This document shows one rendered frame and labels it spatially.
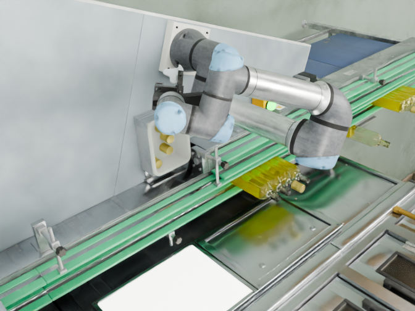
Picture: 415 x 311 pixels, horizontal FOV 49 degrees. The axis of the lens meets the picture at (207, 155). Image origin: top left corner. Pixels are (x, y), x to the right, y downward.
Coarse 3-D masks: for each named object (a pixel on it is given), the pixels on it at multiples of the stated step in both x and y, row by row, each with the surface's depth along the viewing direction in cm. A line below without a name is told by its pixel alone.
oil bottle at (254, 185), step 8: (240, 176) 179; (248, 176) 179; (256, 176) 178; (240, 184) 180; (248, 184) 176; (256, 184) 174; (264, 184) 174; (248, 192) 178; (256, 192) 174; (264, 192) 172
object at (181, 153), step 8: (152, 128) 165; (152, 136) 166; (176, 136) 173; (184, 136) 170; (152, 144) 158; (160, 144) 170; (176, 144) 175; (184, 144) 172; (152, 152) 160; (160, 152) 172; (176, 152) 177; (184, 152) 174; (152, 160) 161; (168, 160) 173; (176, 160) 173; (184, 160) 173; (160, 168) 168; (168, 168) 168
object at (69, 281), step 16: (368, 112) 235; (288, 160) 198; (224, 192) 181; (192, 208) 173; (208, 208) 172; (160, 224) 166; (176, 224) 165; (128, 240) 159; (144, 240) 158; (112, 256) 153; (128, 256) 153; (80, 272) 147; (96, 272) 146; (48, 288) 142; (64, 288) 141; (16, 304) 136; (32, 304) 136
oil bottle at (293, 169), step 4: (276, 156) 191; (268, 160) 189; (272, 160) 188; (276, 160) 188; (280, 160) 188; (284, 160) 188; (276, 164) 186; (280, 164) 185; (284, 164) 185; (288, 164) 185; (292, 164) 185; (284, 168) 183; (288, 168) 182; (292, 168) 182; (296, 168) 182; (292, 172) 181; (296, 172) 181; (300, 172) 183; (292, 176) 182
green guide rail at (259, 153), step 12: (408, 72) 255; (396, 84) 241; (360, 96) 230; (372, 96) 229; (264, 144) 193; (276, 144) 192; (240, 156) 185; (252, 156) 185; (264, 156) 184; (228, 168) 178; (240, 168) 177
